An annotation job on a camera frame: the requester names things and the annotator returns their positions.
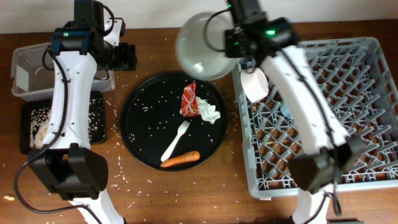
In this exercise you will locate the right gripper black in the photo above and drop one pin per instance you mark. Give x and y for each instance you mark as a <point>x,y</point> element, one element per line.
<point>230,51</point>

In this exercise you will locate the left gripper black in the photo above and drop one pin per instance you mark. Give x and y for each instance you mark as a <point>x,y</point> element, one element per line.
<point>129,60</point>

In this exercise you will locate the grey plate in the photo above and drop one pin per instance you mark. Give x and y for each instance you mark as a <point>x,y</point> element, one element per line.
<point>194,56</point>

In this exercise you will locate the pink bowl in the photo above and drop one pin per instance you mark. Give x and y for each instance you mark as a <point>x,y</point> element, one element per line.
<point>255,85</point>

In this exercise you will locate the white napkin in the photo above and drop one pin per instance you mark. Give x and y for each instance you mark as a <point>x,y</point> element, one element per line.
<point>207,111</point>

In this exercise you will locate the red snack wrapper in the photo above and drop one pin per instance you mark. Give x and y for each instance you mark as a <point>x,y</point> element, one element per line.
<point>189,106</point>

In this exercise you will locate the light blue cup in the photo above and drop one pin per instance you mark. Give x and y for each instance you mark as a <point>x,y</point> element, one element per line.
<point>285,111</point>

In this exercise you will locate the orange carrot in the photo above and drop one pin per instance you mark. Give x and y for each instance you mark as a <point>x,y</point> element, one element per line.
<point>185,158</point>

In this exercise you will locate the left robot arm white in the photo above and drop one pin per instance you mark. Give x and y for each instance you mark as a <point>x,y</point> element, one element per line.
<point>66,165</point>

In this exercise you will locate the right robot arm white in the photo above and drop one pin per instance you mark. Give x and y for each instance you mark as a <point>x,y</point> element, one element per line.
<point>328,150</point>

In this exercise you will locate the grey dishwasher rack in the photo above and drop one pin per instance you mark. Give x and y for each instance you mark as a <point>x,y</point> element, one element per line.
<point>356,81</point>

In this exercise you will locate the round black tray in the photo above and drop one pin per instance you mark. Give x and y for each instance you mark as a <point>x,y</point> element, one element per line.
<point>151,116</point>

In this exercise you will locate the white plastic fork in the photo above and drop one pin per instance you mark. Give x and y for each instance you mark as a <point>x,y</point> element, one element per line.
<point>180,131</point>

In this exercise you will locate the clear plastic bin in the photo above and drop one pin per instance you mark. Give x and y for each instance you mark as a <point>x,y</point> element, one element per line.
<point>31,71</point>

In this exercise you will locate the rice and food pile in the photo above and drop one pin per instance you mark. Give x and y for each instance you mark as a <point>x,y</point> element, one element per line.
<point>38,126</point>

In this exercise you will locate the black rectangular tray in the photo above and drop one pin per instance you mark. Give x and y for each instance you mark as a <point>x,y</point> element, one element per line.
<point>96,120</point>

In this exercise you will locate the peanut on table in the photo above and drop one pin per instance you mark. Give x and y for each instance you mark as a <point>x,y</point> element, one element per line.
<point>9,197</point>

